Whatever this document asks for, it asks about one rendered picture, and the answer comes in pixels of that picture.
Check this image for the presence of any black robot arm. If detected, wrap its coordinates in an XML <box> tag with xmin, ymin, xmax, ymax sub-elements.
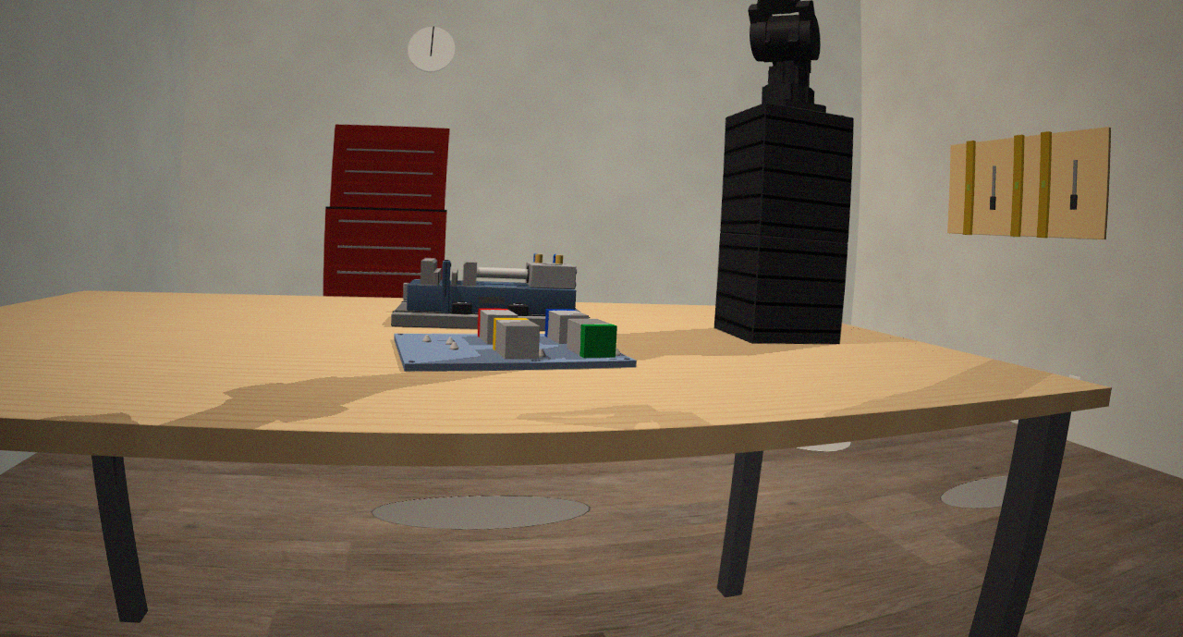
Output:
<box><xmin>748</xmin><ymin>0</ymin><xmax>826</xmax><ymax>112</ymax></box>

